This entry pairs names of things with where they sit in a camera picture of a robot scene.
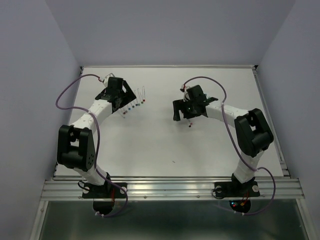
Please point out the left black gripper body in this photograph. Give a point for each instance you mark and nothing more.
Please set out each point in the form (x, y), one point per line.
(120, 95)

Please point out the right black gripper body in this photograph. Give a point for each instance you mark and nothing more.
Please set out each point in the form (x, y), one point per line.
(191, 103)

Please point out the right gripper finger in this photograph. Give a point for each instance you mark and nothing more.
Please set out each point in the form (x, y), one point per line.
(188, 112)
(178, 109)

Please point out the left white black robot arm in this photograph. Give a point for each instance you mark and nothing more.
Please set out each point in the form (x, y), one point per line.
(79, 143)

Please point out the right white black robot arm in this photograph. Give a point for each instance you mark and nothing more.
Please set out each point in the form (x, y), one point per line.
(253, 133)

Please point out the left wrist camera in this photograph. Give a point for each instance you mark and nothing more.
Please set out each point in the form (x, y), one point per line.
(106, 79)

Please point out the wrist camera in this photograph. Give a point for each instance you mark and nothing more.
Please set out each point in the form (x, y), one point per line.
(106, 79)
(184, 89)

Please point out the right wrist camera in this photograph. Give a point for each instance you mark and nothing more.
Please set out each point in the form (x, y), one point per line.
(184, 89)

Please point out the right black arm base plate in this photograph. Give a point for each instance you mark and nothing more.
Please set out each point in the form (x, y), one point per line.
(232, 189)

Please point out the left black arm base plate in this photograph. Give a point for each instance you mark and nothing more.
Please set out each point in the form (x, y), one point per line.
(106, 191)

